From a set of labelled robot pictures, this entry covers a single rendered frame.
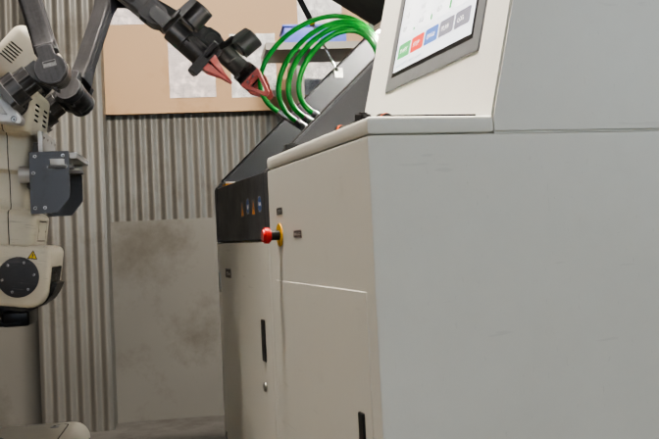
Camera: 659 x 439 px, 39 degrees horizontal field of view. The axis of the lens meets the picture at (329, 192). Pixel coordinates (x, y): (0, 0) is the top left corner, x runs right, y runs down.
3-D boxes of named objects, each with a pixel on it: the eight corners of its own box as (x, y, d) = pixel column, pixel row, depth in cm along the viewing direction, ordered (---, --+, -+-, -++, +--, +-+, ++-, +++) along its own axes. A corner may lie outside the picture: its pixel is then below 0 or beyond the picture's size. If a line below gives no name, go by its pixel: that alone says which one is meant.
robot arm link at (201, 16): (147, 21, 239) (145, 13, 230) (177, -12, 240) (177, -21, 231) (182, 52, 239) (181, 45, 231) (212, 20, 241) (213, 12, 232)
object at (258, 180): (219, 241, 275) (217, 188, 275) (233, 241, 276) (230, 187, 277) (266, 239, 215) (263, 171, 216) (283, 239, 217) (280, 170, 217)
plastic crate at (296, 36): (341, 52, 412) (340, 32, 412) (348, 43, 393) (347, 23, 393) (279, 54, 408) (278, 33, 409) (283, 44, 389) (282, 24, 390)
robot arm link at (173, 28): (162, 38, 237) (160, 32, 232) (179, 19, 238) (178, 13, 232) (181, 56, 237) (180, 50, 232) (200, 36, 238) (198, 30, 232)
